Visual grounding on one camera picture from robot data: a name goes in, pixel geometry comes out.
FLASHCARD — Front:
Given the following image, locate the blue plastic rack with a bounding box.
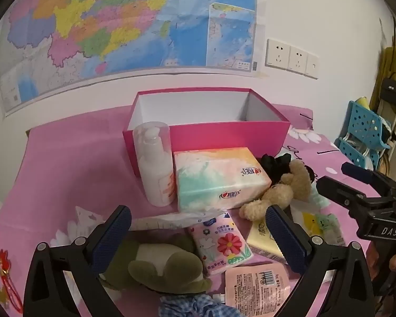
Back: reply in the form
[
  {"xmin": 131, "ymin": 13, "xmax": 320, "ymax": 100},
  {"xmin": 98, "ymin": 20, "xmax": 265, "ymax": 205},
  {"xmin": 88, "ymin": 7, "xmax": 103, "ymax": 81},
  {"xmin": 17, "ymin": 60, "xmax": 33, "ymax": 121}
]
[{"xmin": 335, "ymin": 101, "xmax": 392, "ymax": 169}]

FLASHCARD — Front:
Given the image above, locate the green plush toy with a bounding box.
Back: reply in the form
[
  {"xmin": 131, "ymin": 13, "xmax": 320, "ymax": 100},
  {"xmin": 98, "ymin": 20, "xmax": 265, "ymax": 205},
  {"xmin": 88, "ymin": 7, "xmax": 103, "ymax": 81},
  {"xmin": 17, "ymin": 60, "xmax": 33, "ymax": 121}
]
[{"xmin": 99, "ymin": 239, "xmax": 213, "ymax": 294}]

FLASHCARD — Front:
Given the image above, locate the yellow garment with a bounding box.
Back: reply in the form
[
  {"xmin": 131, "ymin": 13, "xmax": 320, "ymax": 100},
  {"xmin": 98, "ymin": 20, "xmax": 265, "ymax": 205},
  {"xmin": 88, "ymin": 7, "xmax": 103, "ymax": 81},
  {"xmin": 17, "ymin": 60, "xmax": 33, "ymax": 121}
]
[{"xmin": 370, "ymin": 46, "xmax": 396, "ymax": 113}]

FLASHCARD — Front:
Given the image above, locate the white packet with yellow print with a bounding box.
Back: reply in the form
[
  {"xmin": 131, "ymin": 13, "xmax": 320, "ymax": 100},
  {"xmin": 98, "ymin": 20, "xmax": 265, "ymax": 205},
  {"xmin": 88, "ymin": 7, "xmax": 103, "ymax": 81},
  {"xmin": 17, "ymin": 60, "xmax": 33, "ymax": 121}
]
[{"xmin": 290, "ymin": 201, "xmax": 345, "ymax": 246}]

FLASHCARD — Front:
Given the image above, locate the pink floral tissue pack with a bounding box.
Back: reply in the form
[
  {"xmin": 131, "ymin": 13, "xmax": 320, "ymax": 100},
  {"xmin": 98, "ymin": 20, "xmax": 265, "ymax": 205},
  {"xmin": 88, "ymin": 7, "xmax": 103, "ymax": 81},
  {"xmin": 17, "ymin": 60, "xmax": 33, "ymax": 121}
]
[{"xmin": 189, "ymin": 212, "xmax": 253, "ymax": 276}]

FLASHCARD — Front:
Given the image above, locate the black handbag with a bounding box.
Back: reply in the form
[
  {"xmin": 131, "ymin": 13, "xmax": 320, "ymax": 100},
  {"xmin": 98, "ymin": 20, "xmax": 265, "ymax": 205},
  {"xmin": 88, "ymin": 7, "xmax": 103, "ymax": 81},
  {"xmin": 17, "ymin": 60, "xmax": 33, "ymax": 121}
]
[{"xmin": 381, "ymin": 77, "xmax": 396, "ymax": 109}]

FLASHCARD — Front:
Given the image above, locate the red knot ornament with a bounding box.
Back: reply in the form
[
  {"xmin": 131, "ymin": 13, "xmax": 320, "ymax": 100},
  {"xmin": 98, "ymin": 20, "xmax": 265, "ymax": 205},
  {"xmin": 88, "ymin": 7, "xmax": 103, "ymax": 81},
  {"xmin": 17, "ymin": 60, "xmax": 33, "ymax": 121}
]
[{"xmin": 0, "ymin": 249, "xmax": 23, "ymax": 313}]

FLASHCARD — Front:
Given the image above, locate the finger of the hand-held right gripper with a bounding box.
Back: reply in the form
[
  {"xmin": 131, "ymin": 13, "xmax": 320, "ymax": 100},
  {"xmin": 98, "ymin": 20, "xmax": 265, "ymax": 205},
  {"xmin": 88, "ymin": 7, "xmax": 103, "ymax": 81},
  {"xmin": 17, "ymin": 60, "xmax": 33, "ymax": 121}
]
[
  {"xmin": 316, "ymin": 176, "xmax": 367, "ymax": 210},
  {"xmin": 341, "ymin": 162, "xmax": 380, "ymax": 185}
]

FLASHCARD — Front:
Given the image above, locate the pink cardboard box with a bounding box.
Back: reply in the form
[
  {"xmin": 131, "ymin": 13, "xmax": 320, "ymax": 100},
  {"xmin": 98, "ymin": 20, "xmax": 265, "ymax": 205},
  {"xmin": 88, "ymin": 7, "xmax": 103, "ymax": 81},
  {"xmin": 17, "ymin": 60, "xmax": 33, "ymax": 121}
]
[{"xmin": 123, "ymin": 88, "xmax": 291, "ymax": 179}]

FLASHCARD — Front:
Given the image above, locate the colourful wall map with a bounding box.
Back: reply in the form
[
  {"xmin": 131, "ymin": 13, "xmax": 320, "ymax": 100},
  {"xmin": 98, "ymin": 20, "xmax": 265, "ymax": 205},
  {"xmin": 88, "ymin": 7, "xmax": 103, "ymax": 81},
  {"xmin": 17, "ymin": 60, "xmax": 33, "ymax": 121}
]
[{"xmin": 0, "ymin": 0, "xmax": 261, "ymax": 118}]

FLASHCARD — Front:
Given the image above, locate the blue gingham scrunchie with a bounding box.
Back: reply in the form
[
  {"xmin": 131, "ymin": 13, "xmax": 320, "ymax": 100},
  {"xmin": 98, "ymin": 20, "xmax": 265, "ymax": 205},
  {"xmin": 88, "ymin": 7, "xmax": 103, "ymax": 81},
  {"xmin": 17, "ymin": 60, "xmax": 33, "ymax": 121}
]
[{"xmin": 158, "ymin": 292, "xmax": 227, "ymax": 317}]

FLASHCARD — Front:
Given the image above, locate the black scrunchie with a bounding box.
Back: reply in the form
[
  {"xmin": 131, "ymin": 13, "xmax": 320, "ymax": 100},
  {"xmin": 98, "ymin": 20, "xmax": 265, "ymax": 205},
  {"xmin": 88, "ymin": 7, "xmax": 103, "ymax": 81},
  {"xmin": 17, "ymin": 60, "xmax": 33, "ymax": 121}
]
[{"xmin": 259, "ymin": 153, "xmax": 317, "ymax": 185}]

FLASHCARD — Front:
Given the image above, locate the tan teddy bear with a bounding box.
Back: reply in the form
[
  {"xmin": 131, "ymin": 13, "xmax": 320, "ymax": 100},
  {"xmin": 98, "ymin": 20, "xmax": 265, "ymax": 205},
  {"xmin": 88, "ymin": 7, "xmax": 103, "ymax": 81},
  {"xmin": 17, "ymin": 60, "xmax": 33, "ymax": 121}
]
[{"xmin": 239, "ymin": 160, "xmax": 312, "ymax": 220}]

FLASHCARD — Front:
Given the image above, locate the pink pouch packet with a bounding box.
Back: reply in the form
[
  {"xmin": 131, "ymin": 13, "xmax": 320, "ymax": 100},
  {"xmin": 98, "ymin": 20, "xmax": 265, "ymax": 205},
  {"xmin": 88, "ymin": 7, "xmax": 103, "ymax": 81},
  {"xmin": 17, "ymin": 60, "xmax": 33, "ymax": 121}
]
[{"xmin": 224, "ymin": 260, "xmax": 304, "ymax": 317}]

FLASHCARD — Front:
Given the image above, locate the yellow tissue pack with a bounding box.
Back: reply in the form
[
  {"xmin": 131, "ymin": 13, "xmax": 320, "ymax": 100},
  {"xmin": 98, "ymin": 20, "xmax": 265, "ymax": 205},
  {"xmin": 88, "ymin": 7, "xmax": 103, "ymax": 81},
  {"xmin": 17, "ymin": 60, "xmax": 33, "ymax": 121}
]
[{"xmin": 246, "ymin": 218, "xmax": 287, "ymax": 265}]

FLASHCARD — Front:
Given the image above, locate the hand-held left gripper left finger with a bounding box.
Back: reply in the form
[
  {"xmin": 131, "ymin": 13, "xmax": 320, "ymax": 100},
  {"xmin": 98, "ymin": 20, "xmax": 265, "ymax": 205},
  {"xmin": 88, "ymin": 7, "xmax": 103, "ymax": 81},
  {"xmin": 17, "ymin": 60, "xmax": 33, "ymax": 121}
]
[{"xmin": 23, "ymin": 205, "xmax": 133, "ymax": 317}]

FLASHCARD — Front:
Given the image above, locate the white lotion pump bottle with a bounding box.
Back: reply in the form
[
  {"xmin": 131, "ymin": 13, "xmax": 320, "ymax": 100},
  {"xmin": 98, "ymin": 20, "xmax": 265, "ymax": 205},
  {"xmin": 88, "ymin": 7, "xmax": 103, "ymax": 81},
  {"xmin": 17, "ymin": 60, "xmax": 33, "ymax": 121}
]
[{"xmin": 133, "ymin": 122, "xmax": 177, "ymax": 207}]

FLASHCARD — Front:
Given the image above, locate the large pastel tissue pack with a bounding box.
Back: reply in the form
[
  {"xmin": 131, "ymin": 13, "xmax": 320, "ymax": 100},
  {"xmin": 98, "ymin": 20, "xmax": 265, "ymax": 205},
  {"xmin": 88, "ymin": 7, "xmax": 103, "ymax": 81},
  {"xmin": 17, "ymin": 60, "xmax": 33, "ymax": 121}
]
[{"xmin": 172, "ymin": 147, "xmax": 272, "ymax": 213}]

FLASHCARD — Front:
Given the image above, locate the white wall socket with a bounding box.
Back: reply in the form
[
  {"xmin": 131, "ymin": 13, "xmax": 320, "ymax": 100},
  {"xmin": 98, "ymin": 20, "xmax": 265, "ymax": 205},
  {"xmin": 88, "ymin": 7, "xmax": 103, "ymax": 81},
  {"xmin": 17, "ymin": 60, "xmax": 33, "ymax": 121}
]
[
  {"xmin": 288, "ymin": 45, "xmax": 309, "ymax": 74},
  {"xmin": 265, "ymin": 39, "xmax": 291, "ymax": 71}
]

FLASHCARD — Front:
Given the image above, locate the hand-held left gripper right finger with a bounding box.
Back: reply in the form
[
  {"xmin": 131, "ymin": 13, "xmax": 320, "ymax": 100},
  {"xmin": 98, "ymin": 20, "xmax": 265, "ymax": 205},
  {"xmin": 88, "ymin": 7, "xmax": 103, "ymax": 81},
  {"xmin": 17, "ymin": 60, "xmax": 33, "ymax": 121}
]
[{"xmin": 265, "ymin": 205, "xmax": 375, "ymax": 317}]

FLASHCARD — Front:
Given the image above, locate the white wall switch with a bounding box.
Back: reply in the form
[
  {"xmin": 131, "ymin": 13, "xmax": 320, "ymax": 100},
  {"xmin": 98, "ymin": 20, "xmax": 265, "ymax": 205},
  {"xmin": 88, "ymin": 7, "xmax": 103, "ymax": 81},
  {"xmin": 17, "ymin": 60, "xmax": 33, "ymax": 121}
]
[{"xmin": 305, "ymin": 53, "xmax": 319, "ymax": 80}]

